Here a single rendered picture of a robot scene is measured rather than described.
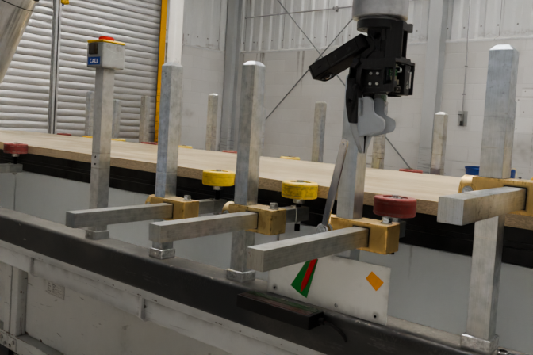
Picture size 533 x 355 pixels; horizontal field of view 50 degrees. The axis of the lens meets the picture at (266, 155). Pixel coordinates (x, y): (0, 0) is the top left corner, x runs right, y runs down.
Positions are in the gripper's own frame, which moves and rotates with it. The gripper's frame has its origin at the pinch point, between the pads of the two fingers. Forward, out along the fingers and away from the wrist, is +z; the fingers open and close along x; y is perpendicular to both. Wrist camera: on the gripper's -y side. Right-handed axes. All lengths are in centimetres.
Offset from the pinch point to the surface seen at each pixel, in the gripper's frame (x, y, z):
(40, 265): 9, -110, 44
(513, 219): 25.5, 18.3, 11.8
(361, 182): 8.2, -3.7, 7.0
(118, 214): -10, -50, 18
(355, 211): 7.0, -3.7, 12.2
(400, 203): 14.9, 1.2, 10.5
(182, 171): 25, -69, 12
